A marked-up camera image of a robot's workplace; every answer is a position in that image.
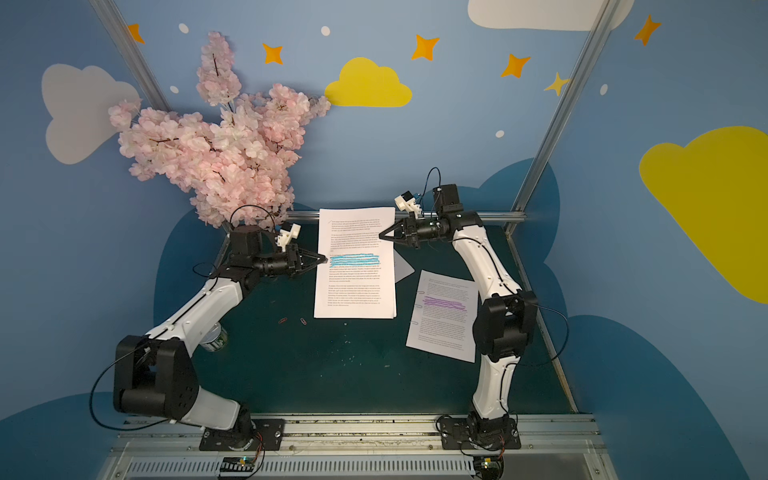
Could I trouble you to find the document with blue highlight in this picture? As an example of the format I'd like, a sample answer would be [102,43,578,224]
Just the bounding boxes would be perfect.
[314,207,396,319]

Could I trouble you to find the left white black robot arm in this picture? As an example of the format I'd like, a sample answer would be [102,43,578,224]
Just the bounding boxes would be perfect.
[108,222,327,451]

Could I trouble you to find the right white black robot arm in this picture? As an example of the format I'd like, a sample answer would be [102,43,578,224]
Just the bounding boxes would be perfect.
[379,184,542,449]

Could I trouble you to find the document with pink highlight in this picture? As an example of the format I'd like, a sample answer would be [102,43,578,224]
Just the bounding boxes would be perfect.
[393,250,415,282]

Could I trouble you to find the document with purple highlight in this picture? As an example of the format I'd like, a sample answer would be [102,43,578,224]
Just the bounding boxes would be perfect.
[406,271,478,363]

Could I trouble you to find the small glass jar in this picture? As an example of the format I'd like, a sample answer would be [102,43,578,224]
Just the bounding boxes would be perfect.
[200,323,229,352]

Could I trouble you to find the pink cherry blossom tree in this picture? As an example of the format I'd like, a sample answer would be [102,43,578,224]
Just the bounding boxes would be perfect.
[108,32,331,228]

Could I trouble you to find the left electronics board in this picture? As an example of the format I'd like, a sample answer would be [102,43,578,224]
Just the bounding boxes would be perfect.
[217,456,258,479]

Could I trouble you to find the electronics board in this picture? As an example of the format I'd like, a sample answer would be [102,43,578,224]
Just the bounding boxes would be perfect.
[217,456,258,479]
[472,456,505,480]

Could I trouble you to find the right electronics board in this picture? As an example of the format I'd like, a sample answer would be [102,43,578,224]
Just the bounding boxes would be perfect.
[472,456,505,480]

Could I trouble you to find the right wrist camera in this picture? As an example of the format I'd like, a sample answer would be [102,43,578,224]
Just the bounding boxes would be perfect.
[394,191,423,218]

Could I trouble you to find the back aluminium frame bar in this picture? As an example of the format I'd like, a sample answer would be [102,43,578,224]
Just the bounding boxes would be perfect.
[288,210,526,224]

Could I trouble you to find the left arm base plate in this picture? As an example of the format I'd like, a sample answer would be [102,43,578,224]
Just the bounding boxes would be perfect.
[199,418,286,452]

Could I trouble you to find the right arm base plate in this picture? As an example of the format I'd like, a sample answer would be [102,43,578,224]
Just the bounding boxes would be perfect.
[435,414,521,451]

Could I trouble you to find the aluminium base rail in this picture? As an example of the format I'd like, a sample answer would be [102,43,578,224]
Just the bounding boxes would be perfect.
[98,414,618,479]

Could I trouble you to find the right aluminium frame post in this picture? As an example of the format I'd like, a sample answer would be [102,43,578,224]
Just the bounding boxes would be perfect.
[505,0,622,239]

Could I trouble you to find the aluminium frame post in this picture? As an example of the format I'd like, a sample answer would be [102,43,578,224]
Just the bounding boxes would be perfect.
[89,0,171,111]
[505,0,622,239]

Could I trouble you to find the left aluminium frame post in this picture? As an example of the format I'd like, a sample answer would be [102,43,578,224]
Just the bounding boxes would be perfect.
[89,0,171,111]

